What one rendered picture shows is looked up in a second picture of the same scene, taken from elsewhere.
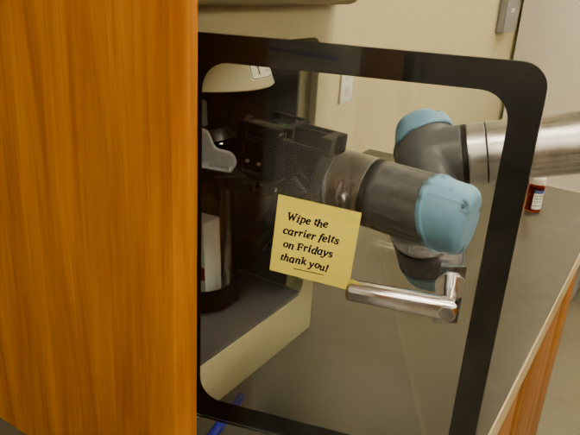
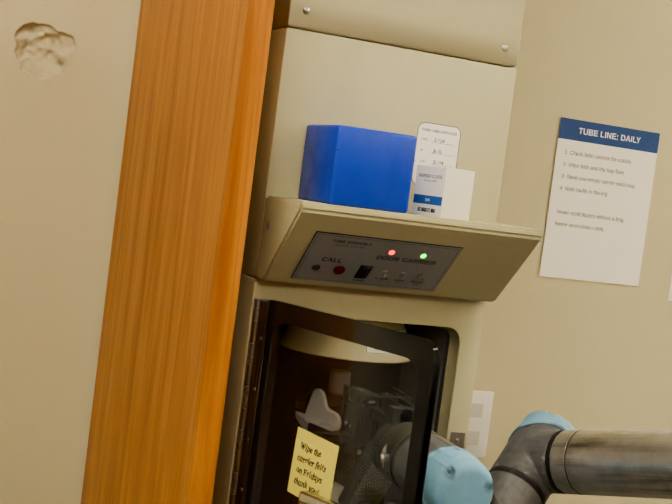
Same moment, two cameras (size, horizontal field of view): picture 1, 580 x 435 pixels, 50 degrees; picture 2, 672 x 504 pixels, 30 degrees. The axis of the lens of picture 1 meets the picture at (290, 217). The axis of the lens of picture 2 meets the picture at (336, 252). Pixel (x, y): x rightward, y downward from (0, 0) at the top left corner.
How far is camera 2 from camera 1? 1.02 m
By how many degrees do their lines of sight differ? 39
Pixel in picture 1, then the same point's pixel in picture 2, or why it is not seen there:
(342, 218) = (328, 450)
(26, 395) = not seen: outside the picture
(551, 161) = (617, 474)
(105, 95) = (190, 329)
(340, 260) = (325, 486)
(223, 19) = (323, 296)
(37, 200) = (156, 405)
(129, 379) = not seen: outside the picture
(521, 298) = not seen: outside the picture
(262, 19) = (373, 302)
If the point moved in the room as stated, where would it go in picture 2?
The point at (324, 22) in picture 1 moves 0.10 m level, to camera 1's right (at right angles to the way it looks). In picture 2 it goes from (464, 315) to (534, 329)
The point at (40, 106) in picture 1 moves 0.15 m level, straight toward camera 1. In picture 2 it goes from (169, 336) to (122, 348)
